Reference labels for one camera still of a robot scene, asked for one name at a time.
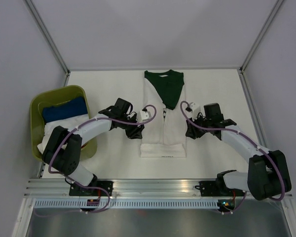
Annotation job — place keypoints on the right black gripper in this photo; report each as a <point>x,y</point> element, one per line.
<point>192,133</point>

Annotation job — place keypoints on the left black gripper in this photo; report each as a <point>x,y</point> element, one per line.
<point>136,133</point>

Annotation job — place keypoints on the white green raglan t-shirt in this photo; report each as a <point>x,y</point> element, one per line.
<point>164,137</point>

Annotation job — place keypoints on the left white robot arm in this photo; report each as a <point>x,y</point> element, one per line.
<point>63,148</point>

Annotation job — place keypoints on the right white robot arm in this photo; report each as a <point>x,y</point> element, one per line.
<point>267,175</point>

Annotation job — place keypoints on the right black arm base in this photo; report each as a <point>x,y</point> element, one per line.
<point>211,189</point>

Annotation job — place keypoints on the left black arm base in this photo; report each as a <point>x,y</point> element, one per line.
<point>104,189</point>

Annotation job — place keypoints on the blue folded t-shirt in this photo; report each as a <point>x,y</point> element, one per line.
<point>73,108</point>

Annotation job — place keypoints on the white rolled t-shirt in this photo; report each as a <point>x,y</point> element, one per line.
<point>67,123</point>

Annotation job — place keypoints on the olive green plastic bin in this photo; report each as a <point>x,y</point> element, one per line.
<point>56,97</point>

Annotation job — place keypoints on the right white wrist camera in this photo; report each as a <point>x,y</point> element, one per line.
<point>194,110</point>

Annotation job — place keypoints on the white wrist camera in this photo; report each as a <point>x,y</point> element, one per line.
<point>143,116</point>
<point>194,110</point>

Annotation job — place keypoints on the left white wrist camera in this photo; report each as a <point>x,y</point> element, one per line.
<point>143,116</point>

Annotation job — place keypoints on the aluminium mounting rail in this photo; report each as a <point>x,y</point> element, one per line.
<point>121,188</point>

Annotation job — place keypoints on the white slotted cable duct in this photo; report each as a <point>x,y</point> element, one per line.
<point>129,203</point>

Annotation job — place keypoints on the left aluminium frame post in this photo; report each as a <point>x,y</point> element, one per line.
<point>46,34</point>

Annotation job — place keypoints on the aluminium frame post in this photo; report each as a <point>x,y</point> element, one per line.
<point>46,34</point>
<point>266,26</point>

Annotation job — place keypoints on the right aluminium frame post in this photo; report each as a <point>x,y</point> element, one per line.
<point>266,26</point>

